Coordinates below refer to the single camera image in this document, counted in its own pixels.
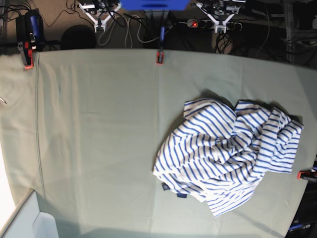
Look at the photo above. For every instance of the red black clamp right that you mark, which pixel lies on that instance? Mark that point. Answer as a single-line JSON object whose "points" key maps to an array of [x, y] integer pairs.
{"points": [[308, 175]]}

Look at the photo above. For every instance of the white power strip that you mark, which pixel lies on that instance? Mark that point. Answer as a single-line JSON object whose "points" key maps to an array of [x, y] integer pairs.
{"points": [[208, 24]]}

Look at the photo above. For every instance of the green table cloth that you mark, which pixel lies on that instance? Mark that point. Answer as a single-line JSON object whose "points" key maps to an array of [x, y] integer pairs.
{"points": [[82, 128]]}

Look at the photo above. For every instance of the blue white striped t-shirt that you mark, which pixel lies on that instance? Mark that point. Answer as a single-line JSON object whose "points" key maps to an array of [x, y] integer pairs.
{"points": [[219, 154]]}

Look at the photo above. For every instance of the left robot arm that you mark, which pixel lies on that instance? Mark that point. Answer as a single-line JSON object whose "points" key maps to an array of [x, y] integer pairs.
{"points": [[220, 12]]}

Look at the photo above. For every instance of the red black clamp centre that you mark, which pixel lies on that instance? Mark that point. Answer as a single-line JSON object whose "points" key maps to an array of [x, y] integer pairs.
{"points": [[160, 57]]}

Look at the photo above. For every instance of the red black clamp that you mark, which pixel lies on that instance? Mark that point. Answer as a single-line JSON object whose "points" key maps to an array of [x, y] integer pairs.
{"points": [[308, 175], [160, 57], [25, 50]]}

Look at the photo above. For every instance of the red black clamp left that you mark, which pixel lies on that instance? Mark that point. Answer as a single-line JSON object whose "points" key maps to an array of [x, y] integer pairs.
{"points": [[25, 50]]}

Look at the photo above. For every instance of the round black stool base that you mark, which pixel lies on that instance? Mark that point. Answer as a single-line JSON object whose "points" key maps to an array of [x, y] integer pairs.
{"points": [[78, 37]]}

